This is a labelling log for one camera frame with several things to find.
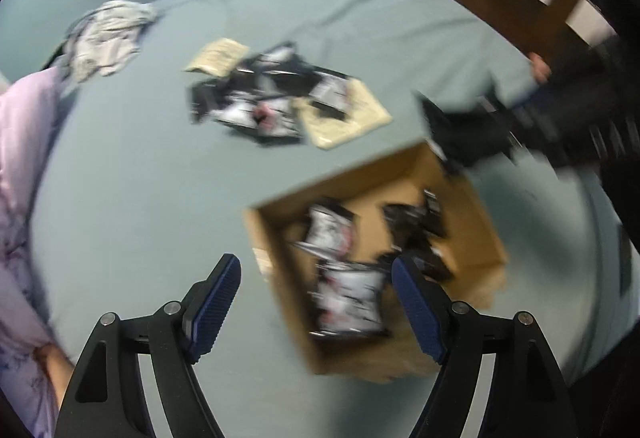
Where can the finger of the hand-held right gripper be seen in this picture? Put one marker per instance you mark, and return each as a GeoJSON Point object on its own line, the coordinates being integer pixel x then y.
{"type": "Point", "coordinates": [535, 118]}

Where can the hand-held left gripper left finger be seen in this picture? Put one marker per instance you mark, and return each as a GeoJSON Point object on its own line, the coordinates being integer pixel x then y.
{"type": "Point", "coordinates": [215, 308]}

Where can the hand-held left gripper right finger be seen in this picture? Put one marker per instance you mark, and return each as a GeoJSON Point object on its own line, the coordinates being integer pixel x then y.
{"type": "Point", "coordinates": [420, 313]}

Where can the white-faced snack packet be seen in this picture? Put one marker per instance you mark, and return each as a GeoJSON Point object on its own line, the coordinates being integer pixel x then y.
{"type": "Point", "coordinates": [350, 298]}
{"type": "Point", "coordinates": [330, 230]}

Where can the brown cardboard box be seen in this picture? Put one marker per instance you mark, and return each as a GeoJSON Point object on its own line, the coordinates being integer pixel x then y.
{"type": "Point", "coordinates": [370, 205]}

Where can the beige packet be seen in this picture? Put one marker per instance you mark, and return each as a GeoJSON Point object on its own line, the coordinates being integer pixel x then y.
{"type": "Point", "coordinates": [215, 56]}
{"type": "Point", "coordinates": [350, 128]}

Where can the pile of black snack packets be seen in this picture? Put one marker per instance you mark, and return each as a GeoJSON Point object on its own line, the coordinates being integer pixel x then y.
{"type": "Point", "coordinates": [240, 108]}

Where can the person's right hand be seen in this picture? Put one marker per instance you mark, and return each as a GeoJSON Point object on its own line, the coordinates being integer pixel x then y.
{"type": "Point", "coordinates": [541, 68]}

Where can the person's left leg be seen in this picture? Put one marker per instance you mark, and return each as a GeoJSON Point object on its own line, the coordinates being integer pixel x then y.
{"type": "Point", "coordinates": [57, 368]}

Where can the lilac printed duvet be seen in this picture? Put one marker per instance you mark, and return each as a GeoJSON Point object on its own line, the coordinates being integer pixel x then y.
{"type": "Point", "coordinates": [20, 218]}

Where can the crumpled grey clothes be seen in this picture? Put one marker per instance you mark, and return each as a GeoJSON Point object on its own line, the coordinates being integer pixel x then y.
{"type": "Point", "coordinates": [105, 43]}

